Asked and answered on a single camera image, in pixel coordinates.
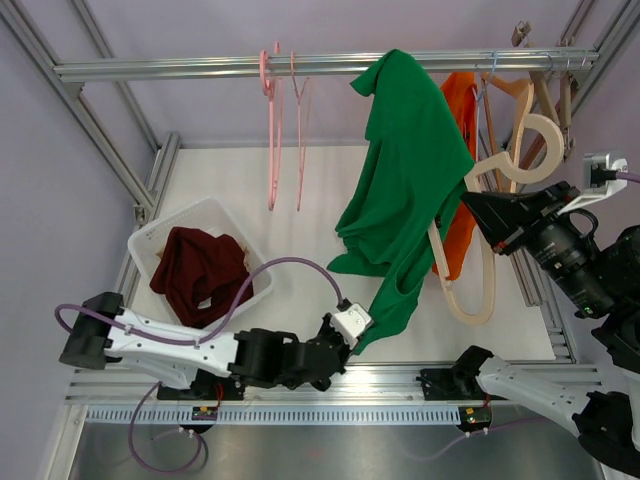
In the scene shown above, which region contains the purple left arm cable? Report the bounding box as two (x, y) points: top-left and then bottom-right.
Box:
(53, 256), (351, 474)

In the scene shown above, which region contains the brown wooden clip hanger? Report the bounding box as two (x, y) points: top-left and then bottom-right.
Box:
(511, 21), (577, 168)

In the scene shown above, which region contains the blue wire hanger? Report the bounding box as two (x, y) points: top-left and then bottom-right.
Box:
(475, 50), (499, 114)

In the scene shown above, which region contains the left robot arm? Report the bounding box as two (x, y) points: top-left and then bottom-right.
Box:
(59, 292), (372, 399)

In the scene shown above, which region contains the white slotted cable duct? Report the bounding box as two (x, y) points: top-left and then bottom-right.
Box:
(85, 404), (461, 426)

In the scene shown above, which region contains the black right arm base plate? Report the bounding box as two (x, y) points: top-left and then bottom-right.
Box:
(416, 368), (490, 401)

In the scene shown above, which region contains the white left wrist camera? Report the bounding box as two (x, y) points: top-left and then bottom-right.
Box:
(329, 299), (373, 350)

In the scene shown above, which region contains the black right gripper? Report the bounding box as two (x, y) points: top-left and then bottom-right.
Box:
(461, 180), (617, 317)

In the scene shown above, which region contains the orange t shirt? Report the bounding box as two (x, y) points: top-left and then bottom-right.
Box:
(430, 72), (482, 281)

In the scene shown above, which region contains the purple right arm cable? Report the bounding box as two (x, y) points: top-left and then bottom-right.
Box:
(404, 169), (640, 461)

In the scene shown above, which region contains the beige t shirt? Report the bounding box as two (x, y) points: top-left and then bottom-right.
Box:
(156, 235), (248, 273)

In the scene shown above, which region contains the thin pink wire hanger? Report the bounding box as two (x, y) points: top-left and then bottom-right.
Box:
(290, 51), (311, 212)

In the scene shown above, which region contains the green t shirt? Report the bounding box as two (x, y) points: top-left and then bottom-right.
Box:
(328, 49), (474, 354)

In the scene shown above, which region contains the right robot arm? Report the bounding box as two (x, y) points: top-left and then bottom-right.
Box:
(451, 184), (639, 477)

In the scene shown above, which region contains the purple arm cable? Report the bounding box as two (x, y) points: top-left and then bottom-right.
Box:
(53, 256), (351, 474)
(404, 169), (640, 461)

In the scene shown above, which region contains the white plastic basket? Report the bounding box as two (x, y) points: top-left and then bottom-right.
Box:
(128, 197), (265, 329)

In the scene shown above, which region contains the maroon t shirt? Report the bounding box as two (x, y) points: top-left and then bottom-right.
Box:
(150, 227), (249, 329)

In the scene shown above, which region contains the thick pink plastic hanger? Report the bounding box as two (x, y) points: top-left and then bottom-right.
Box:
(259, 50), (283, 211)

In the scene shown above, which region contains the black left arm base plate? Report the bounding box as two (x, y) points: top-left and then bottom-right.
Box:
(157, 370), (245, 401)

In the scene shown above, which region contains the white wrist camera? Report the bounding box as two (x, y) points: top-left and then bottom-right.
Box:
(329, 299), (373, 350)
(559, 151), (629, 215)

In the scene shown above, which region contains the aluminium hanging rail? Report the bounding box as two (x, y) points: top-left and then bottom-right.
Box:
(53, 47), (600, 83)

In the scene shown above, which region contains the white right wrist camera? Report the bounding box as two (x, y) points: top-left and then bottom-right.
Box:
(559, 151), (629, 215)

